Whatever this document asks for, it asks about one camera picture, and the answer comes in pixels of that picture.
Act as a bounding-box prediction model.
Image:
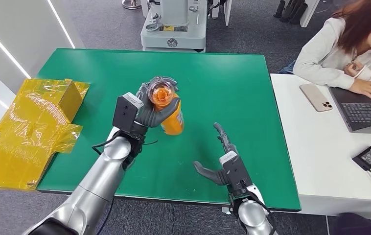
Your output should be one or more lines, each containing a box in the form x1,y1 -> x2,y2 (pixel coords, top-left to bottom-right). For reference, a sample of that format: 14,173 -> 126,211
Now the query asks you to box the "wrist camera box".
219,150 -> 254,196
112,92 -> 144,133

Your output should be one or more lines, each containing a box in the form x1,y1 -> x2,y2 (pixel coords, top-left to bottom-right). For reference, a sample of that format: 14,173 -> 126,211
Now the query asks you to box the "black power adapter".
351,143 -> 371,171

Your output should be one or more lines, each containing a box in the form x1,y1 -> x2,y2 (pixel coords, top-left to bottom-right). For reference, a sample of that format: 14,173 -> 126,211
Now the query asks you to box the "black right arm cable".
240,181 -> 278,235

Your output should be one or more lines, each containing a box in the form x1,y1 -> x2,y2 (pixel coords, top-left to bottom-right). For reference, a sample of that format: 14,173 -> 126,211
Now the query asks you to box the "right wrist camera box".
219,150 -> 254,196

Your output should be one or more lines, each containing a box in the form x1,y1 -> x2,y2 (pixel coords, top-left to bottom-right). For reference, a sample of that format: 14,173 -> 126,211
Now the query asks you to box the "beige smartphone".
299,83 -> 333,113

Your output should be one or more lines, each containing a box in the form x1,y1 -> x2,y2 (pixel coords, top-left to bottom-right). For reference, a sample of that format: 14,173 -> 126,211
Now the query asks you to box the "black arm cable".
240,181 -> 278,235
91,132 -> 122,156

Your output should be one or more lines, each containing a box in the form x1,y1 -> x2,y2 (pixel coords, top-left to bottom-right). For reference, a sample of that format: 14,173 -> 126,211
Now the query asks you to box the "yellow film-wrapped cardboard box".
0,78 -> 91,191

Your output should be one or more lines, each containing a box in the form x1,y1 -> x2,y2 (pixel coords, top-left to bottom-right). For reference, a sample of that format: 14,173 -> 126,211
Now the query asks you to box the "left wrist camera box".
112,92 -> 144,133

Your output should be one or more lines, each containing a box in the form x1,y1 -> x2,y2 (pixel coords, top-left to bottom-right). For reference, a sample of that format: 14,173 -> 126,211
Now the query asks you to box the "orange plastic bottle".
147,80 -> 185,136

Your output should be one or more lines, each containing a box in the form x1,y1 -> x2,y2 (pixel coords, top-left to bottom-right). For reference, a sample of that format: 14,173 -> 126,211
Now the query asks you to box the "chrome chair base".
121,0 -> 142,10

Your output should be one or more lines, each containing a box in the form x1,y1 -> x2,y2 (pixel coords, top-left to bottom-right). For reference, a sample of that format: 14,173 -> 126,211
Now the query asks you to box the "grey laptop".
328,86 -> 371,134

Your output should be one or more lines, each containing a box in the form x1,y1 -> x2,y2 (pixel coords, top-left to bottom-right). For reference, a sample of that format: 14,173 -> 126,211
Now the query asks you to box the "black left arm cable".
91,132 -> 122,156

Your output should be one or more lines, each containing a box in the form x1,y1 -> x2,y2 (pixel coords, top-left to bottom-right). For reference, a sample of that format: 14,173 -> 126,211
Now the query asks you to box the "person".
292,0 -> 371,100

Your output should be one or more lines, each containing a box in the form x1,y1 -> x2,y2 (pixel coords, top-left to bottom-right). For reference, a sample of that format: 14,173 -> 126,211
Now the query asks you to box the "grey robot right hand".
193,122 -> 239,187

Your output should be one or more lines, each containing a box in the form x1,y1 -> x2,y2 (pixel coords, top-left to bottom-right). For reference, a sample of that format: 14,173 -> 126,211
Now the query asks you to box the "white machine base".
140,0 -> 208,53

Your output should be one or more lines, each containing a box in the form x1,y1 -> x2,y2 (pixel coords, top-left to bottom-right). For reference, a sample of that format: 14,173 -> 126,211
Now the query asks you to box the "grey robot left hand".
130,76 -> 182,136

